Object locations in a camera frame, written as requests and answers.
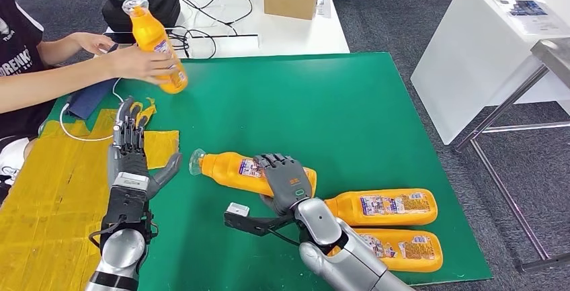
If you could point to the orange detergent bottle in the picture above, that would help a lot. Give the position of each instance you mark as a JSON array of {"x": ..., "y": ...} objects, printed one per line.
[
  {"x": 151, "y": 35},
  {"x": 222, "y": 171},
  {"x": 387, "y": 206},
  {"x": 414, "y": 251}
]

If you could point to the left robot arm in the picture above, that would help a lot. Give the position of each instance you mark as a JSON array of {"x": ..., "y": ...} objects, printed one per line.
[{"x": 120, "y": 253}]

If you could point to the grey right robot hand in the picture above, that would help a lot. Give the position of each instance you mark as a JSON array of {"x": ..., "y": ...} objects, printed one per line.
[{"x": 289, "y": 182}]

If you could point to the person's left hand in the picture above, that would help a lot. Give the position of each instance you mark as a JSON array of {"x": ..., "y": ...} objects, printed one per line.
[{"x": 95, "y": 43}]

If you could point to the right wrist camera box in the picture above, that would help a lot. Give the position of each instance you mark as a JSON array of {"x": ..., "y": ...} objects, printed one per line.
[{"x": 238, "y": 209}]

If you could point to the person's left forearm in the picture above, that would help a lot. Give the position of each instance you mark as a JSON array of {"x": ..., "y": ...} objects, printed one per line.
[{"x": 60, "y": 51}]

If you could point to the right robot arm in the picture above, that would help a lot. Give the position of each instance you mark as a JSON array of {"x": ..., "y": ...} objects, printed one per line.
[{"x": 338, "y": 253}]

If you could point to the person's right hand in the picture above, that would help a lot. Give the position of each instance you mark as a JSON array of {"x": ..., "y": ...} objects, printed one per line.
[{"x": 138, "y": 64}]

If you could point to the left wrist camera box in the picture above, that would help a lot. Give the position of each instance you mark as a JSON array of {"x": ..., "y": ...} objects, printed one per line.
[{"x": 130, "y": 182}]

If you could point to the steel frame table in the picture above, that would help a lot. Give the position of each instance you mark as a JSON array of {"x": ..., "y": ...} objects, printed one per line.
[{"x": 554, "y": 53}]

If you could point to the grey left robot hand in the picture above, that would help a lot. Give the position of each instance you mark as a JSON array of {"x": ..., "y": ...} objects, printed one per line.
[{"x": 129, "y": 164}]

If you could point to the white side table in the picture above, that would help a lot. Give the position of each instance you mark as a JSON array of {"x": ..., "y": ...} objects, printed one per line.
[{"x": 467, "y": 57}]

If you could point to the tablet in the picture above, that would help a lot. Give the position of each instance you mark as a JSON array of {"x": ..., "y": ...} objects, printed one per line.
[{"x": 89, "y": 100}]

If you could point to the person's right forearm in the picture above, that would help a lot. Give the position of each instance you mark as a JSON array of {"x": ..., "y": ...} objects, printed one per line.
[{"x": 53, "y": 84}]

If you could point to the printed paper sheet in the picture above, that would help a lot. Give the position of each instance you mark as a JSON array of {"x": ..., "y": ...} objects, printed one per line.
[{"x": 530, "y": 13}]

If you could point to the green table mat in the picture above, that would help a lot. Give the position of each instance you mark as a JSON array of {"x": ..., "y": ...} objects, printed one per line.
[{"x": 289, "y": 111}]

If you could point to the black device with screen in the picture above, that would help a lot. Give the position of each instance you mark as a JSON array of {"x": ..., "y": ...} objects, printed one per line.
[{"x": 165, "y": 8}]

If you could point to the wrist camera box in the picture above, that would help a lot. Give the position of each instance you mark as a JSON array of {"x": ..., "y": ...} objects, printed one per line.
[
  {"x": 130, "y": 182},
  {"x": 238, "y": 209}
]

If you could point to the person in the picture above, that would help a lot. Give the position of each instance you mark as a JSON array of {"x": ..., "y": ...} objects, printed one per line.
[{"x": 18, "y": 57}]

